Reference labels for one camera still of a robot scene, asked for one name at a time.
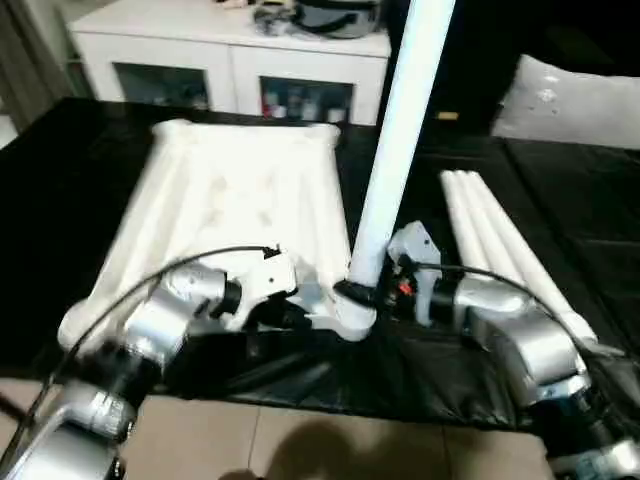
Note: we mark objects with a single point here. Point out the white plastic table top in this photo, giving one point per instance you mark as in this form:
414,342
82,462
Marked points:
240,190

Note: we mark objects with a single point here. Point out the white plastic table leg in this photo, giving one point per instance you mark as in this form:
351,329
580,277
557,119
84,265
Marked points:
465,220
530,270
495,235
400,130

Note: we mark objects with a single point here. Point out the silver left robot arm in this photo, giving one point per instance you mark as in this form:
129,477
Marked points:
110,370

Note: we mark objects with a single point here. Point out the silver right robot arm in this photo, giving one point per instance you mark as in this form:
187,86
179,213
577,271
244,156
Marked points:
540,350

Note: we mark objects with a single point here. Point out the small yellow tag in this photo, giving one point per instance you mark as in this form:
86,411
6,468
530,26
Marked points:
447,116

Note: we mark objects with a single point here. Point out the black table mat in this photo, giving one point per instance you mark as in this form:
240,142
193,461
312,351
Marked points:
60,200

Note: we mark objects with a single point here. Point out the white glass-door cabinet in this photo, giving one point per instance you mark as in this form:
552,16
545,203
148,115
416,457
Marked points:
220,60

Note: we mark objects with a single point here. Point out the grey cushion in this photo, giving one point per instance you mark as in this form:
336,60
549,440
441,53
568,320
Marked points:
575,100

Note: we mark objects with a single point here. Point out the dark items on cabinet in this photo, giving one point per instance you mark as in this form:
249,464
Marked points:
320,15

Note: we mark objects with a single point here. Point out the grey curtain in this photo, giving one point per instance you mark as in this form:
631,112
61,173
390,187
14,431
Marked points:
30,60

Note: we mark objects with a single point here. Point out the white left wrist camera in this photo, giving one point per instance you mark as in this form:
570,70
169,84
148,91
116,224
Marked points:
268,280

